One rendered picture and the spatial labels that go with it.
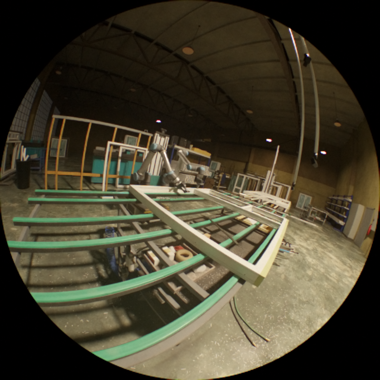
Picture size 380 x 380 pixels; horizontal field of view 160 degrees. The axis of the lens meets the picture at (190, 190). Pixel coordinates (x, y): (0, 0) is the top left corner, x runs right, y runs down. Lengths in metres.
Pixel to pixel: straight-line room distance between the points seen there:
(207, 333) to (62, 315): 1.27
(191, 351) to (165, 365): 0.25
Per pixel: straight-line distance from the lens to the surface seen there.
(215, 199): 1.89
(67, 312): 1.52
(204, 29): 8.53
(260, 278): 0.67
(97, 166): 5.06
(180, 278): 0.65
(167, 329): 0.46
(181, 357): 1.34
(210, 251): 0.73
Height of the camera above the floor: 1.30
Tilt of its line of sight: 11 degrees down
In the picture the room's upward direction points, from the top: 13 degrees clockwise
